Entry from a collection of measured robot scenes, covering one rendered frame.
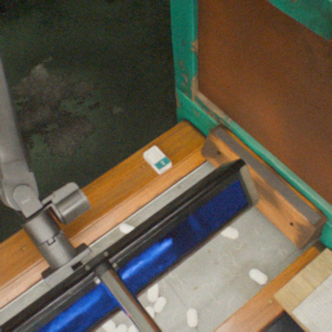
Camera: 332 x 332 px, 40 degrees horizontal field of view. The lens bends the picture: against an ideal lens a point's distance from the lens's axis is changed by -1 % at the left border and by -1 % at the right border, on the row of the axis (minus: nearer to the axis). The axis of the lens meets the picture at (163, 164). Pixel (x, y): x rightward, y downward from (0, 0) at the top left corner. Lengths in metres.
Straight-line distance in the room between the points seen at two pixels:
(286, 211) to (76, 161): 1.28
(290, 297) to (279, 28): 0.49
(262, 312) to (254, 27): 0.51
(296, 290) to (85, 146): 1.36
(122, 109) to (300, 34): 1.54
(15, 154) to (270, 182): 0.48
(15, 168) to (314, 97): 0.52
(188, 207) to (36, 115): 1.70
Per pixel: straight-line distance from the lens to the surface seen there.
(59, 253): 0.89
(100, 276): 0.57
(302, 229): 0.91
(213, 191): 0.62
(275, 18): 0.74
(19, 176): 0.86
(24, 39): 2.65
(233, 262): 0.97
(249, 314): 0.92
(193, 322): 0.91
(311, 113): 0.78
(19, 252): 1.02
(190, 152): 1.07
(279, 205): 0.92
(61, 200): 0.89
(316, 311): 0.92
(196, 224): 0.62
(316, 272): 0.95
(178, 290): 0.95
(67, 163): 2.04
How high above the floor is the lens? 1.64
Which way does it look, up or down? 57 degrees down
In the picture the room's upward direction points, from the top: 7 degrees counter-clockwise
